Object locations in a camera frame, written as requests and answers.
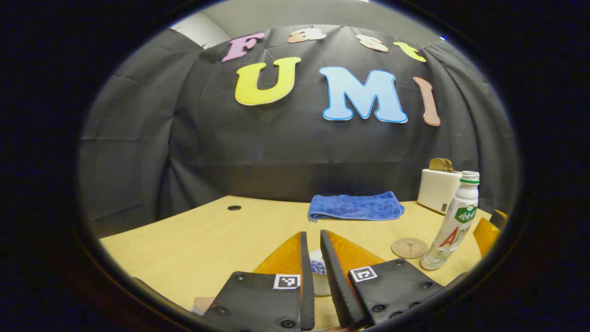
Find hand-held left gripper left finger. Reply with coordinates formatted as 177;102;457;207
203;231;316;332

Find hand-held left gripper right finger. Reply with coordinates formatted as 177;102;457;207
320;230;444;330

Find white green-label water bottle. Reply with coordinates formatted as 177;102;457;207
420;171;480;271

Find round wooden coaster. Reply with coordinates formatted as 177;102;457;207
391;237;428;259

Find white rectangular box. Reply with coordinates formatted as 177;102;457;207
417;169;463;214

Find blue towel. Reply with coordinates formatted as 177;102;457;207
308;191;405;223

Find black backdrop cloth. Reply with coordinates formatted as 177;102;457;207
78;24;519;226

